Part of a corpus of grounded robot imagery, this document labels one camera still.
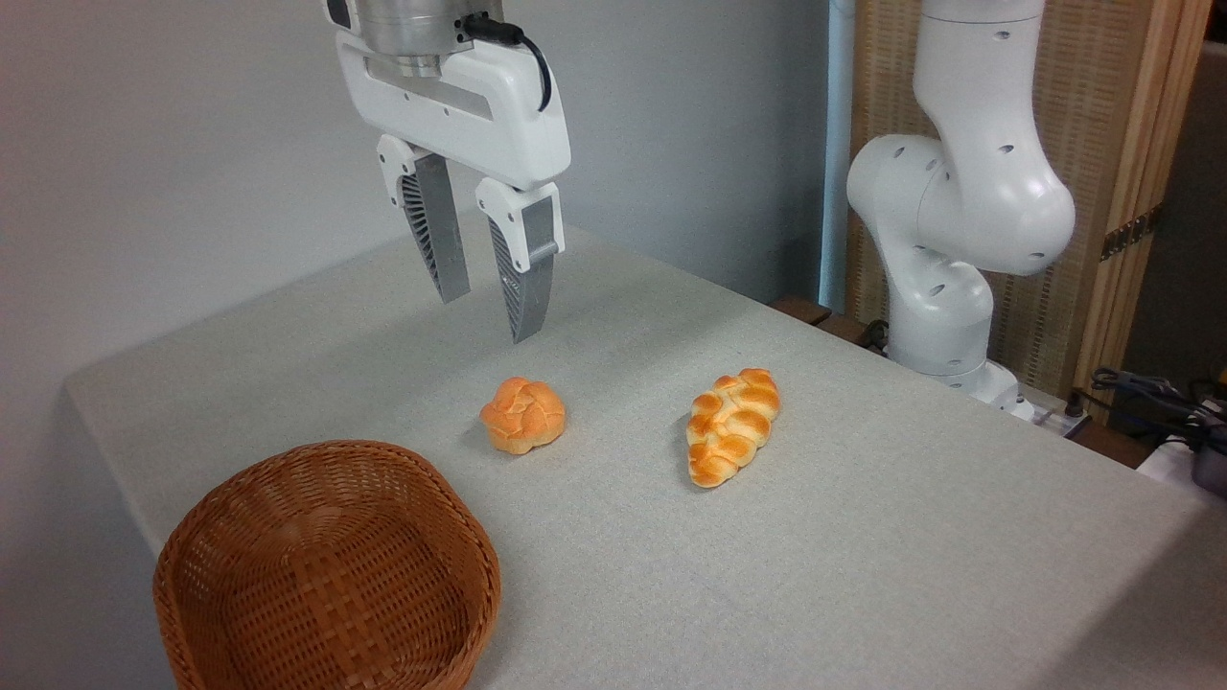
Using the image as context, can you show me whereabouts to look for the grey tablecloth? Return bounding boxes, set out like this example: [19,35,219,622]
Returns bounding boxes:
[62,206,1227,690]

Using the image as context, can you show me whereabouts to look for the black cable bundle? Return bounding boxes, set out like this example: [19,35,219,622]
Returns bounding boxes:
[1089,367,1227,453]

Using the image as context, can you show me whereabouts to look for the wooden rattan folding screen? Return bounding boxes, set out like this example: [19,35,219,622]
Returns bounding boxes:
[848,0,1215,423]

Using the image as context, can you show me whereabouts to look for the long braided bread loaf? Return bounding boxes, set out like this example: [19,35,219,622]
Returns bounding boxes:
[686,368,781,490]

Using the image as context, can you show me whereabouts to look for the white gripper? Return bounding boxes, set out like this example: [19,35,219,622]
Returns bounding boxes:
[335,29,572,345]

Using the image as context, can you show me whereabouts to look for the white vertical pipe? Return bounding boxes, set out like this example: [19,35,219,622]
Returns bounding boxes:
[820,0,857,312]

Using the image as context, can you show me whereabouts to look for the brown woven wicker basket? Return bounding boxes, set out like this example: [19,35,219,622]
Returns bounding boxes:
[152,440,502,690]

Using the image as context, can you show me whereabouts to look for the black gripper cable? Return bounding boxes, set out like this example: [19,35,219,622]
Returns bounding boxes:
[459,12,555,114]

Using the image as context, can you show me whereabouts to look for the round knotted bread roll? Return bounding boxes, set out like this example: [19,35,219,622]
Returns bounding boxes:
[479,376,567,455]

